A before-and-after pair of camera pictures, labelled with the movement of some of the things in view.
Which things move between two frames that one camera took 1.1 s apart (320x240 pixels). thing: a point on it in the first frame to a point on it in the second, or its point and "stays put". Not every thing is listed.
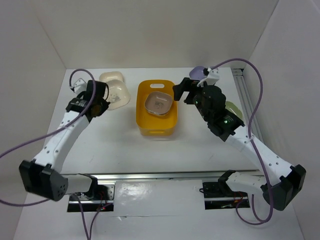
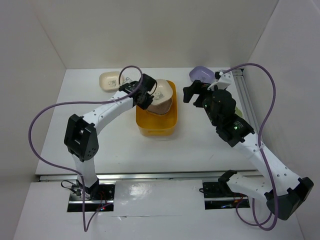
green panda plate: x=233 y=108 stays put
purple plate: x=197 y=73 stays put
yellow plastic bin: x=153 y=125 stays put
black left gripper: x=104 y=105 to x=144 y=105
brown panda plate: x=158 y=102 stays put
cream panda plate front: x=119 y=94 to x=163 y=92
